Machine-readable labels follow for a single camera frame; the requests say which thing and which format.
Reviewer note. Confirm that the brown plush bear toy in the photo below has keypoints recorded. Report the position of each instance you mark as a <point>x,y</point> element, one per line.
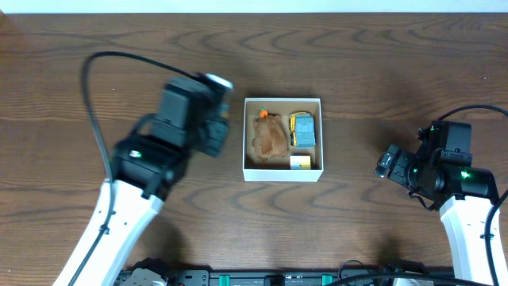
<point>270,140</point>

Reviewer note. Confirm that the colourful two-by-two puzzle cube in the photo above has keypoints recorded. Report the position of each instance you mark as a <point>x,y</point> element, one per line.
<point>300,162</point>

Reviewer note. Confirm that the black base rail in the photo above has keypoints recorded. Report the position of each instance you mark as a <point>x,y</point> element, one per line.
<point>153,271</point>

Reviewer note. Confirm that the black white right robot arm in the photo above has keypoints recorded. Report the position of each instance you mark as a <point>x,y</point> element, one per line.
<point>466,198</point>

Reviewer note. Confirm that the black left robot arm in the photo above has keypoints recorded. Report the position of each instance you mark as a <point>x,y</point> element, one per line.
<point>192,116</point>

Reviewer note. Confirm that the white cardboard box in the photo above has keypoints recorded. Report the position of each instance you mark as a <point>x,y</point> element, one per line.
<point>279,169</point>

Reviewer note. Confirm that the yellow grey toy truck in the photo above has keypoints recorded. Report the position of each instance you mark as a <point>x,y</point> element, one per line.
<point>302,130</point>

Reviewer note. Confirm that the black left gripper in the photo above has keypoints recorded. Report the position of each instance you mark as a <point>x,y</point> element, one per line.
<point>214,133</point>

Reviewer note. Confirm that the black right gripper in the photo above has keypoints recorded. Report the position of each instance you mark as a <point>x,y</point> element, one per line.
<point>397,168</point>

